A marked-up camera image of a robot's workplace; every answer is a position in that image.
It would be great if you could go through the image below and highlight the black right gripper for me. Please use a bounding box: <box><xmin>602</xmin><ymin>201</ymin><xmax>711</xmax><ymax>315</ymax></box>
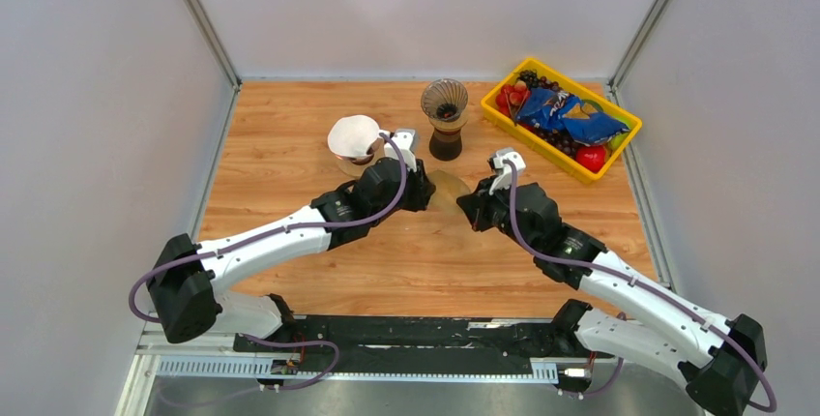
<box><xmin>456</xmin><ymin>175</ymin><xmax>539</xmax><ymax>256</ymax></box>

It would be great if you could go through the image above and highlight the clear plastic cone dripper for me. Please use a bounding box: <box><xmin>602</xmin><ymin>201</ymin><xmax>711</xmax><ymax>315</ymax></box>
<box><xmin>336</xmin><ymin>141</ymin><xmax>383</xmax><ymax>166</ymax></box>

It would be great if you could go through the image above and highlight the white paper coffee filter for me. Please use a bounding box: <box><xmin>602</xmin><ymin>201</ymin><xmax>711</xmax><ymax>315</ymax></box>
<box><xmin>327</xmin><ymin>115</ymin><xmax>381</xmax><ymax>156</ymax></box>

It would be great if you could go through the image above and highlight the wooden ring dripper holder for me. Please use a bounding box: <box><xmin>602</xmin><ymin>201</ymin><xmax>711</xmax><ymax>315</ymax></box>
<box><xmin>337</xmin><ymin>158</ymin><xmax>376</xmax><ymax>178</ymax></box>

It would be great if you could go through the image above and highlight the brown paper coffee filter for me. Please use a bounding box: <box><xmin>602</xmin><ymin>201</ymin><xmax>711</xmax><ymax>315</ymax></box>
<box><xmin>427</xmin><ymin>169</ymin><xmax>472</xmax><ymax>215</ymax></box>

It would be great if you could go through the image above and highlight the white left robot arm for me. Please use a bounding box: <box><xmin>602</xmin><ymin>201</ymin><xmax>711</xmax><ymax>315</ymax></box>
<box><xmin>145</xmin><ymin>158</ymin><xmax>435</xmax><ymax>352</ymax></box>

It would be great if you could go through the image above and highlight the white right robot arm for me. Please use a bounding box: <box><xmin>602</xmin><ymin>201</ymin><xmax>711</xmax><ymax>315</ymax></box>
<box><xmin>456</xmin><ymin>178</ymin><xmax>777</xmax><ymax>415</ymax></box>

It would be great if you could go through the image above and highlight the yellow plastic bin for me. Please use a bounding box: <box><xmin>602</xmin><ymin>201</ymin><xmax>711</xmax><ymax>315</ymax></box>
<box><xmin>481</xmin><ymin>58</ymin><xmax>642</xmax><ymax>183</ymax></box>

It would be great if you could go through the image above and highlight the red apple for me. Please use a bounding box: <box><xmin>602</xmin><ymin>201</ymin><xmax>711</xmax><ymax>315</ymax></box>
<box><xmin>575</xmin><ymin>145</ymin><xmax>608</xmax><ymax>173</ymax></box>

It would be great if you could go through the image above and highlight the green apple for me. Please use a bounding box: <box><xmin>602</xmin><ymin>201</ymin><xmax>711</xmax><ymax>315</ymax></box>
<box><xmin>606</xmin><ymin>116</ymin><xmax>631</xmax><ymax>153</ymax></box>

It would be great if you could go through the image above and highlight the dark grape bunch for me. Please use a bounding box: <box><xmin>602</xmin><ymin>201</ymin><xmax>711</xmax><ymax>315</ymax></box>
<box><xmin>512</xmin><ymin>70</ymin><xmax>579</xmax><ymax>159</ymax></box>

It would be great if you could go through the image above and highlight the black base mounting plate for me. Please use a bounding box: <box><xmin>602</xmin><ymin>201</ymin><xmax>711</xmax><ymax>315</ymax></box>
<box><xmin>271</xmin><ymin>315</ymin><xmax>591</xmax><ymax>375</ymax></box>

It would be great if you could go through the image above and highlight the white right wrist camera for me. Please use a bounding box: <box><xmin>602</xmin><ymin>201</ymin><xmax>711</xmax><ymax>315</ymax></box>
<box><xmin>488</xmin><ymin>147</ymin><xmax>526</xmax><ymax>194</ymax></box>

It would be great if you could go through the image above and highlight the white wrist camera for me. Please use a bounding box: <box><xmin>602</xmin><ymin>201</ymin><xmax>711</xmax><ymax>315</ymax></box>
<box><xmin>488</xmin><ymin>147</ymin><xmax>526</xmax><ymax>194</ymax></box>
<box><xmin>383</xmin><ymin>129</ymin><xmax>418</xmax><ymax>172</ymax></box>

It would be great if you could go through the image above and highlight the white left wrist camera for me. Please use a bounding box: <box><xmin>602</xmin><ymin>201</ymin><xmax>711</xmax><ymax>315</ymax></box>
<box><xmin>383</xmin><ymin>129</ymin><xmax>418</xmax><ymax>172</ymax></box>

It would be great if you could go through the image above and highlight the aluminium frame rail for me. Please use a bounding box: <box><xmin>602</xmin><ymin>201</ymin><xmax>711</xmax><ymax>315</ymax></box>
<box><xmin>115</xmin><ymin>310</ymin><xmax>738</xmax><ymax>416</ymax></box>

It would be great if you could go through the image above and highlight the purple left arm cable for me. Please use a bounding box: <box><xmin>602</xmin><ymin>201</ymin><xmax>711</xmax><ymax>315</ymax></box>
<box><xmin>128</xmin><ymin>134</ymin><xmax>411</xmax><ymax>392</ymax></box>

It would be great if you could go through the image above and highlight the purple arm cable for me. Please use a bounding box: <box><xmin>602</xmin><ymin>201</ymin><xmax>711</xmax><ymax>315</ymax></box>
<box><xmin>502</xmin><ymin>160</ymin><xmax>778</xmax><ymax>414</ymax></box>
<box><xmin>128</xmin><ymin>134</ymin><xmax>411</xmax><ymax>392</ymax></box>

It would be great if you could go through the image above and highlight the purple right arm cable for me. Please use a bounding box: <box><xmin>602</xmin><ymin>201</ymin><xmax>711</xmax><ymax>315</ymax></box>
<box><xmin>502</xmin><ymin>160</ymin><xmax>778</xmax><ymax>414</ymax></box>

